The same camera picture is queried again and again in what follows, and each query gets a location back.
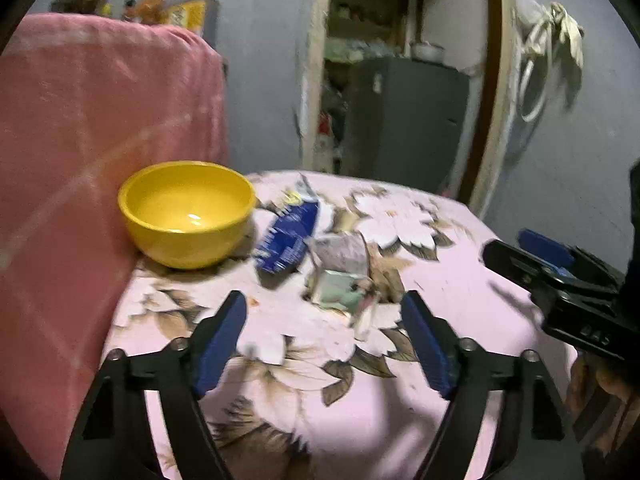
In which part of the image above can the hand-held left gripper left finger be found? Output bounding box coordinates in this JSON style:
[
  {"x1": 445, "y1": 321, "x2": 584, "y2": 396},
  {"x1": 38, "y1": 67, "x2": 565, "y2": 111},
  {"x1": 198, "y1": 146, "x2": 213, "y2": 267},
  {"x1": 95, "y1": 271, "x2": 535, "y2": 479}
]
[{"x1": 60, "y1": 290, "x2": 249, "y2": 480}]

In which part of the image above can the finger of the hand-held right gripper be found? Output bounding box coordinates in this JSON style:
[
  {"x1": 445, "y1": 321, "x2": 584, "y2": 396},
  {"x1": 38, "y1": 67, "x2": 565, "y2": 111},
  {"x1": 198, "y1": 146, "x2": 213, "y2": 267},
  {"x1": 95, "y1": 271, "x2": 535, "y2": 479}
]
[
  {"x1": 517, "y1": 228, "x2": 577, "y2": 273},
  {"x1": 481, "y1": 238, "x2": 553, "y2": 298}
]

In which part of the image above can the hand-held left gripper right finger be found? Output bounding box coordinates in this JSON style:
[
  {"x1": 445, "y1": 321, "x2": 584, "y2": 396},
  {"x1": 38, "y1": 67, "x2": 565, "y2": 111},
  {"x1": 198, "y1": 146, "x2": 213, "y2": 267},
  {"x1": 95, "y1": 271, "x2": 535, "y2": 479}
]
[{"x1": 400, "y1": 290, "x2": 587, "y2": 480}]

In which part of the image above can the clear green wrapper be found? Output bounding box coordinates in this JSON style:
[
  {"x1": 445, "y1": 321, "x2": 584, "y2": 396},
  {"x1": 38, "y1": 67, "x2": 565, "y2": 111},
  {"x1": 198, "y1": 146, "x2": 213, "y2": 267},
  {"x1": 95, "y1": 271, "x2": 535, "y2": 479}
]
[{"x1": 304, "y1": 269, "x2": 384, "y2": 342}]

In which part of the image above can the blue snack packet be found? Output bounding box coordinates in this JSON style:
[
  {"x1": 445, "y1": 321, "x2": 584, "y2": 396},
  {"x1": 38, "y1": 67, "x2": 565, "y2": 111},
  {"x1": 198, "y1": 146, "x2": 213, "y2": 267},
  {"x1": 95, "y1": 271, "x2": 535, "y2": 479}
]
[{"x1": 253, "y1": 175, "x2": 321, "y2": 276}]

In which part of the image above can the grey wrapper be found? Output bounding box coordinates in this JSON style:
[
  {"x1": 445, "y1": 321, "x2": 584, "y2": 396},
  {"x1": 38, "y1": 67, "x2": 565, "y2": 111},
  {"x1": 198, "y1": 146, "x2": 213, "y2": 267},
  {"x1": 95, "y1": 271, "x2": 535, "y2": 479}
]
[{"x1": 306, "y1": 232, "x2": 372, "y2": 286}]

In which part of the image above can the person's right hand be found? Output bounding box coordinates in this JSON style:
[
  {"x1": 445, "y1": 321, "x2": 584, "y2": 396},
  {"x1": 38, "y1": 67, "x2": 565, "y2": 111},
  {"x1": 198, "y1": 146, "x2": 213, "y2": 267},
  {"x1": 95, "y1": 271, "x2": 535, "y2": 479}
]
[{"x1": 567, "y1": 352, "x2": 640, "y2": 461}]

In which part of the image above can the pink floral quilt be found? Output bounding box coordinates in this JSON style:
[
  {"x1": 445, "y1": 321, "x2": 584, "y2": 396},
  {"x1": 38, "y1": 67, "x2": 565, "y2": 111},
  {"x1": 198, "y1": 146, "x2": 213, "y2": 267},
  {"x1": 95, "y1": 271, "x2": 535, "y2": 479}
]
[{"x1": 100, "y1": 170, "x2": 577, "y2": 480}]

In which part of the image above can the yellow bowl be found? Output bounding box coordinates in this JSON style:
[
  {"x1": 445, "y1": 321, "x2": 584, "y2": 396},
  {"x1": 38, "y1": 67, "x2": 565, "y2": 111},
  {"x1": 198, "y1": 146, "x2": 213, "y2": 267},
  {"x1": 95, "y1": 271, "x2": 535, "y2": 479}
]
[{"x1": 117, "y1": 161, "x2": 258, "y2": 271}]

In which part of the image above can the grey refrigerator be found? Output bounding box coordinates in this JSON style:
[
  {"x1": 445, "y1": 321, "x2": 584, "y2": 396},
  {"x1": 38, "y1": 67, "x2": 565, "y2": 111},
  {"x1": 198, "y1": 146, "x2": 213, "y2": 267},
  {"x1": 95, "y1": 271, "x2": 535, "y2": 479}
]
[{"x1": 345, "y1": 56, "x2": 471, "y2": 196}]

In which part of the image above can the white printed plastic bag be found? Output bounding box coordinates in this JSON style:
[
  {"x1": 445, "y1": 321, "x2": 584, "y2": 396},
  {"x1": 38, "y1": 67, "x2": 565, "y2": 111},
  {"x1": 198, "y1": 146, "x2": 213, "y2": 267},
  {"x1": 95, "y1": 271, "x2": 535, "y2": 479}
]
[{"x1": 317, "y1": 85, "x2": 351, "y2": 172}]

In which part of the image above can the white cooking pot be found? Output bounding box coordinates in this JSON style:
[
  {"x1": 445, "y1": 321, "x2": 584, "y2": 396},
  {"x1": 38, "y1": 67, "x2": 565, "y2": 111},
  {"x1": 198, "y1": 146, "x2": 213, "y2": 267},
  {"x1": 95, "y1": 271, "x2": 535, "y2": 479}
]
[{"x1": 410, "y1": 41, "x2": 446, "y2": 61}]

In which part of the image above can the pink plaid cloth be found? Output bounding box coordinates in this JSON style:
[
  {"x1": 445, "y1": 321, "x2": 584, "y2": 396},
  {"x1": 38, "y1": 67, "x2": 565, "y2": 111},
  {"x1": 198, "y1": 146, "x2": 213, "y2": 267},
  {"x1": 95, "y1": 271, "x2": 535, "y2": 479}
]
[{"x1": 0, "y1": 12, "x2": 229, "y2": 467}]

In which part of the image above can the wooden storage shelf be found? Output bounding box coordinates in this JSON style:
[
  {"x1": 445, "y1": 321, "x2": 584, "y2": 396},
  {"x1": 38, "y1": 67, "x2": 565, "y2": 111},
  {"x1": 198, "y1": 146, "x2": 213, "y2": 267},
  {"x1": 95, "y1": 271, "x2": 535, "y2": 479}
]
[{"x1": 325, "y1": 0, "x2": 417, "y2": 61}]

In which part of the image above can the large cooking oil jug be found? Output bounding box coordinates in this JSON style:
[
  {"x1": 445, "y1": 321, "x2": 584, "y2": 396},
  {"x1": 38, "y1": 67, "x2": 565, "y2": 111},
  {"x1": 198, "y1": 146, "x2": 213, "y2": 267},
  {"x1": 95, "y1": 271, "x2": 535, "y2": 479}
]
[{"x1": 164, "y1": 0, "x2": 221, "y2": 42}]

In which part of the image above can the orange sauce bottle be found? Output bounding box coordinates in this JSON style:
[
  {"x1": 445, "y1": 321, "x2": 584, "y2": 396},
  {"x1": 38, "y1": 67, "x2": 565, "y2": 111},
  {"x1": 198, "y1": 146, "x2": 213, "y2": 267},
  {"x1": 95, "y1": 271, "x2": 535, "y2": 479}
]
[{"x1": 139, "y1": 0, "x2": 169, "y2": 25}]

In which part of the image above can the white hose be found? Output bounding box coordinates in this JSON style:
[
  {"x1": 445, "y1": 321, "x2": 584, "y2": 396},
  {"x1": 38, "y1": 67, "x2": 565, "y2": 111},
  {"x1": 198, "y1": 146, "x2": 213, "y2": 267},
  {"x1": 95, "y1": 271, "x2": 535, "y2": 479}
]
[{"x1": 517, "y1": 2, "x2": 557, "y2": 124}]

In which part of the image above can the wooden door frame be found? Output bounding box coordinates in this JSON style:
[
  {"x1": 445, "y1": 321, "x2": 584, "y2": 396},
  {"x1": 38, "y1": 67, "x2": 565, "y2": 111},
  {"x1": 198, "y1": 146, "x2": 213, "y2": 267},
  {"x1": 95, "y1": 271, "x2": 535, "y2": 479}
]
[{"x1": 298, "y1": 0, "x2": 519, "y2": 217}]

